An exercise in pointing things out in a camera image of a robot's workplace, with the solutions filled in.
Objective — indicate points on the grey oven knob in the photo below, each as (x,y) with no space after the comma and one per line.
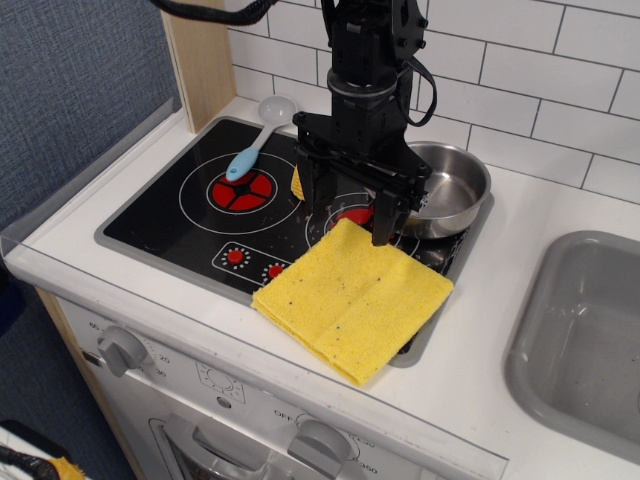
(321,448)
(120,350)

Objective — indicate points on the grey sink basin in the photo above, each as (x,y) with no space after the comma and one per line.
(573,365)

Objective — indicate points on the black toy stove top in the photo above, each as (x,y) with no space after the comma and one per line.
(234,237)

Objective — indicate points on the grey left oven knob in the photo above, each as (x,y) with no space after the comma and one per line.
(120,350)

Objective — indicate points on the yellow cloth bottom corner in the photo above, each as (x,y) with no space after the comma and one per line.
(67,470)

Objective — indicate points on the white toy oven front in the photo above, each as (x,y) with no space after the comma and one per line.
(184,419)

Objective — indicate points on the grey right oven knob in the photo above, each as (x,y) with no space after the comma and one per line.
(321,448)

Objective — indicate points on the stainless steel pot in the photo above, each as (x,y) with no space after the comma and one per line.
(457,188)

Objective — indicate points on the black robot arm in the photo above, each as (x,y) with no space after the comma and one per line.
(374,46)

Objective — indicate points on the wooden side post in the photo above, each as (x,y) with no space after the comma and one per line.
(202,61)

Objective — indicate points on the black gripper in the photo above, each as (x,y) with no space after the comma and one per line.
(363,140)

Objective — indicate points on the yellow towel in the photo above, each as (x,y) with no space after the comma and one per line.
(352,304)

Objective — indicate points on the white and blue spoon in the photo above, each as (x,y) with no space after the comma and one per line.
(275,112)

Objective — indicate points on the yellow toy corn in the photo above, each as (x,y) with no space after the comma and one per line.
(296,186)

